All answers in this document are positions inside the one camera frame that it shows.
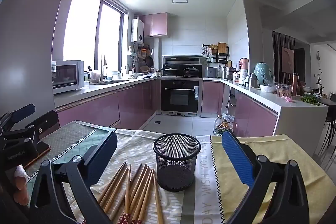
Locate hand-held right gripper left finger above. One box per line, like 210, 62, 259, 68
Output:
29, 131, 118, 224

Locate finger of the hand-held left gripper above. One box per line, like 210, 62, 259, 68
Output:
0, 110, 60, 147
0, 103, 36, 132

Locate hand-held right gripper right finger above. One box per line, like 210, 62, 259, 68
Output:
221, 130, 310, 224

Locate bunch of wooden chopsticks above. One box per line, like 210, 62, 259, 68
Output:
81, 162, 164, 224

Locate black mesh holder cup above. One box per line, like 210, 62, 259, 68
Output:
153, 133, 201, 191

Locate person's left hand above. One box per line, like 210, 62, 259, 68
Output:
13, 164, 30, 207

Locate bag of green vegetables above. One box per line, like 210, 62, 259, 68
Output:
214, 119, 235, 135

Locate beige patterned tablecloth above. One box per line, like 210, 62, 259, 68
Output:
63, 128, 226, 224

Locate yellow checked cloth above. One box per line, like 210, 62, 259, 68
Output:
211, 133, 336, 224

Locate pink base cabinet run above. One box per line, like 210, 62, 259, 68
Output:
55, 80, 161, 130
203, 81, 279, 138

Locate white microwave oven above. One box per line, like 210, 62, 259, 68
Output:
52, 60, 85, 95

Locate grey refrigerator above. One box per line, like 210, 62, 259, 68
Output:
0, 0, 80, 122

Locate steel kitchen sink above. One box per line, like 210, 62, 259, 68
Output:
96, 79, 132, 85

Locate white kitchen countertop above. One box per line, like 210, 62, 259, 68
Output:
54, 74, 328, 114

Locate white plastic bag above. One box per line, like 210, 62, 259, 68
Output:
259, 84, 278, 93

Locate steel kitchen faucet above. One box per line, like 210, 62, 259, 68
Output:
99, 54, 108, 83

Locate clear cookie container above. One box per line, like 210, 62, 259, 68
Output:
276, 84, 292, 98

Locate black built-in oven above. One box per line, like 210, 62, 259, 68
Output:
157, 77, 203, 117

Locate steel stock pot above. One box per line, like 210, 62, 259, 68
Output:
223, 67, 237, 80

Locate teal appliance under plastic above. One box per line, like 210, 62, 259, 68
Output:
254, 62, 275, 86

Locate pink electric kettle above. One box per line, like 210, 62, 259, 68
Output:
238, 58, 249, 83

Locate copper tumbler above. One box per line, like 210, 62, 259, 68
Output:
291, 72, 300, 97

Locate pot with glass lid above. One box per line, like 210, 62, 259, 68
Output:
183, 65, 199, 77

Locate dark dining chair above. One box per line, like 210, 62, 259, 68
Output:
320, 119, 336, 159

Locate kitchen window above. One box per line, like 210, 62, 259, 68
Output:
63, 0, 129, 69

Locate dark dining table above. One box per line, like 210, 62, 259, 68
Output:
302, 94, 336, 109

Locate white water heater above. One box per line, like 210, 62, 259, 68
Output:
131, 18, 144, 43

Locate black wall rack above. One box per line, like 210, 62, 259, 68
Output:
202, 42, 229, 64

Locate framed wall picture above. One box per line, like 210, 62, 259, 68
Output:
281, 47, 294, 73

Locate pink wall cabinet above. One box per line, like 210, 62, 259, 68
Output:
139, 12, 168, 38

